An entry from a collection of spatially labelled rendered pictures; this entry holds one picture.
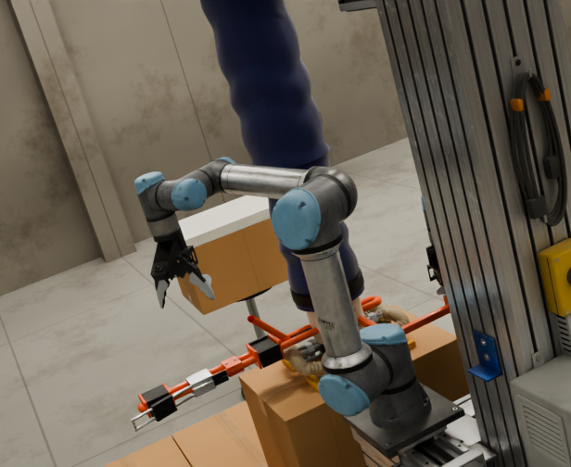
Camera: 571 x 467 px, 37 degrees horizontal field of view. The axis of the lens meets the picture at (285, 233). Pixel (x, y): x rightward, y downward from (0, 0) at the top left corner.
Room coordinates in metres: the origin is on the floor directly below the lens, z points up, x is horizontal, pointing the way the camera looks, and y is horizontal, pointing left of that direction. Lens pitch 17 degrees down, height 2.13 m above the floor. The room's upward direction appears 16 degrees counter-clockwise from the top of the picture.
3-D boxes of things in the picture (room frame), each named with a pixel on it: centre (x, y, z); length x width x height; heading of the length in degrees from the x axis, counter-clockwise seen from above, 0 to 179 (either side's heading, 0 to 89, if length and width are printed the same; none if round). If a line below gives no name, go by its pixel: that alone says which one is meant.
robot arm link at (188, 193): (2.04, 0.20, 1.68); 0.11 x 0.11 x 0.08; 46
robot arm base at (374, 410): (1.86, -0.15, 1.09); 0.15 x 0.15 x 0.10
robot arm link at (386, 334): (1.85, -0.14, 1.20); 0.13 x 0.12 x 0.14; 136
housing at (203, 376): (2.29, 0.36, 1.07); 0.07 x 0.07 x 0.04; 19
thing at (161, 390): (2.25, 0.49, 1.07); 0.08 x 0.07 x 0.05; 109
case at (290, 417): (2.43, -0.07, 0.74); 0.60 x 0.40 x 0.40; 109
